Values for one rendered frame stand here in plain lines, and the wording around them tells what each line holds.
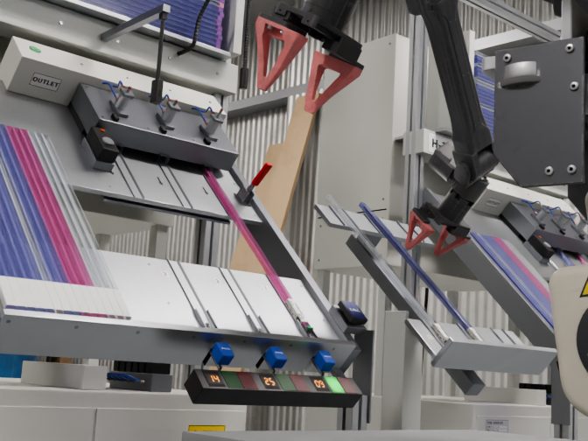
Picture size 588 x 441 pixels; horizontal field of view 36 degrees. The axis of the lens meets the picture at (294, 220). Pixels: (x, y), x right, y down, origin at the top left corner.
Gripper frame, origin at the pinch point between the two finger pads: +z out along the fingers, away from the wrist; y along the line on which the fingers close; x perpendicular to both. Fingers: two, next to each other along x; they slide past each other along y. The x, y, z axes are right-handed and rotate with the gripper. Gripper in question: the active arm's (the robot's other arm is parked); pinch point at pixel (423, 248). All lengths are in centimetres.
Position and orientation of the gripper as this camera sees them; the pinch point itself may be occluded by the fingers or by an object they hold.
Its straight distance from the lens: 193.1
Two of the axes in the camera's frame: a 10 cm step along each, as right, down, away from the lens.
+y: -7.3, -1.8, -6.6
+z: -5.2, 7.7, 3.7
